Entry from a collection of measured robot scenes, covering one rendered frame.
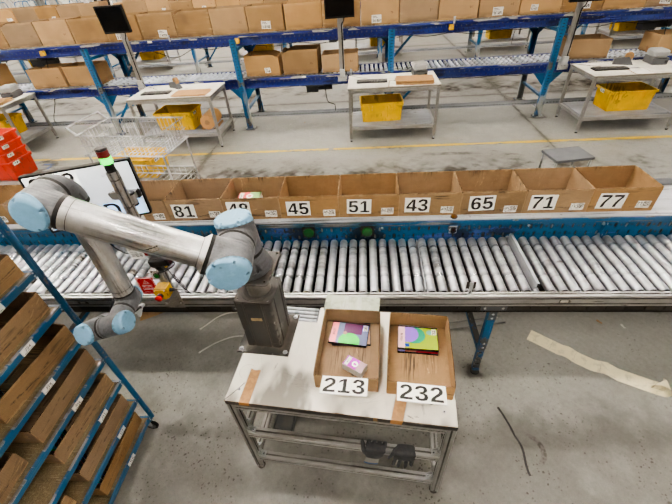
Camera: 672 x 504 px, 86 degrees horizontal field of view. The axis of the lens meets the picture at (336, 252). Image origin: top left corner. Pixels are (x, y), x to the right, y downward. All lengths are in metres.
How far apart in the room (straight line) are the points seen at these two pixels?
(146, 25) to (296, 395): 6.57
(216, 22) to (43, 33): 2.91
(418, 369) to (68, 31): 7.53
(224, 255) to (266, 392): 0.73
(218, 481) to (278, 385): 0.88
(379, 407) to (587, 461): 1.38
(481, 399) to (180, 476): 1.86
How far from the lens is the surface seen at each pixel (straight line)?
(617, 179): 3.14
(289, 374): 1.79
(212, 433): 2.63
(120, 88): 7.60
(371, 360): 1.79
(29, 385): 1.99
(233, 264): 1.29
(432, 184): 2.69
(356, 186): 2.64
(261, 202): 2.46
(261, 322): 1.75
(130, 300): 1.80
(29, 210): 1.41
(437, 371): 1.79
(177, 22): 7.19
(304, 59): 6.47
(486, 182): 2.77
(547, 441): 2.65
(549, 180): 2.92
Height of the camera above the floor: 2.24
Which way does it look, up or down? 39 degrees down
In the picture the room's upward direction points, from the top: 5 degrees counter-clockwise
